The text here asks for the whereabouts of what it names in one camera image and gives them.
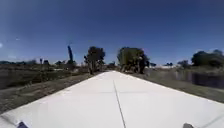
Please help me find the large green tree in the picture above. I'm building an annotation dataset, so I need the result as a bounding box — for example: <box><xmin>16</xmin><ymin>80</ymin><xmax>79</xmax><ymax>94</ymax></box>
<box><xmin>116</xmin><ymin>46</ymin><xmax>150</xmax><ymax>75</ymax></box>

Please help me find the grass strip beside fence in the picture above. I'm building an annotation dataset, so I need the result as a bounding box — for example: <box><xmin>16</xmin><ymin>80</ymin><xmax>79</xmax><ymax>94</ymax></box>
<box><xmin>128</xmin><ymin>72</ymin><xmax>224</xmax><ymax>104</ymax></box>

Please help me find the dark tree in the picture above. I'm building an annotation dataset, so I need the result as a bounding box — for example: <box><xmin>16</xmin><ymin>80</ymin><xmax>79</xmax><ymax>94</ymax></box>
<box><xmin>83</xmin><ymin>46</ymin><xmax>106</xmax><ymax>75</ymax></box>

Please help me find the robot's own part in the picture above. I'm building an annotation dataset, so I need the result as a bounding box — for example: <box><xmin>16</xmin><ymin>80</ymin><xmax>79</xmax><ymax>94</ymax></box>
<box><xmin>182</xmin><ymin>122</ymin><xmax>195</xmax><ymax>128</ymax></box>
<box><xmin>16</xmin><ymin>121</ymin><xmax>29</xmax><ymax>128</ymax></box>

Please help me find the clump of distant trees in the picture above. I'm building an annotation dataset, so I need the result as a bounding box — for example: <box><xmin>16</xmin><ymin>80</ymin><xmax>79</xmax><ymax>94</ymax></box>
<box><xmin>191</xmin><ymin>49</ymin><xmax>224</xmax><ymax>68</ymax></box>

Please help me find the low scrub field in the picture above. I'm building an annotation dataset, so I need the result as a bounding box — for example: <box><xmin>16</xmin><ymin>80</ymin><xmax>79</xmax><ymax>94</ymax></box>
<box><xmin>0</xmin><ymin>63</ymin><xmax>91</xmax><ymax>90</ymax></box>

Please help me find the pale concrete path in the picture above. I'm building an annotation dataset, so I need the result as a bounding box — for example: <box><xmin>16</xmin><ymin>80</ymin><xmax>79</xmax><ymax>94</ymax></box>
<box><xmin>0</xmin><ymin>70</ymin><xmax>224</xmax><ymax>128</ymax></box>

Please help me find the dry grass verge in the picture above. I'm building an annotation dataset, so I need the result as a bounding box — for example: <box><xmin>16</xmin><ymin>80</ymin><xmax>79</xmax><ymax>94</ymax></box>
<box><xmin>0</xmin><ymin>72</ymin><xmax>98</xmax><ymax>115</ymax></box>

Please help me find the dark fence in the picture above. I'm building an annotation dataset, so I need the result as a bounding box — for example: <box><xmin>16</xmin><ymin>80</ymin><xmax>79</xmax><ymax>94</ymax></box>
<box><xmin>144</xmin><ymin>67</ymin><xmax>224</xmax><ymax>90</ymax></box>

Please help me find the tall dark pole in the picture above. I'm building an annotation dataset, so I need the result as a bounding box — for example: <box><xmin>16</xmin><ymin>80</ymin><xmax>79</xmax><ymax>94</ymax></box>
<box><xmin>67</xmin><ymin>45</ymin><xmax>75</xmax><ymax>66</ymax></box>

